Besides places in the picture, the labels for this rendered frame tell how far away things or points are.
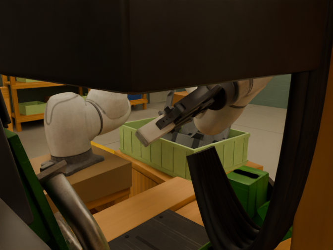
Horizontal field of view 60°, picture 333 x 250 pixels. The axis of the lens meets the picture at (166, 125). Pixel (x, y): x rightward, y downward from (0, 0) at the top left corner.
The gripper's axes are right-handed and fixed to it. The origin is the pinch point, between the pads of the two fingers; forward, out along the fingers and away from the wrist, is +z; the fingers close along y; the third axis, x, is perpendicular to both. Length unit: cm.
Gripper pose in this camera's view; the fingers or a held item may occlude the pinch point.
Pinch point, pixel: (155, 129)
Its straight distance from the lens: 49.9
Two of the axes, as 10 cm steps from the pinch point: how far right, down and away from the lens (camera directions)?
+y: 3.8, -5.1, -7.7
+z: -6.7, 4.3, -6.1
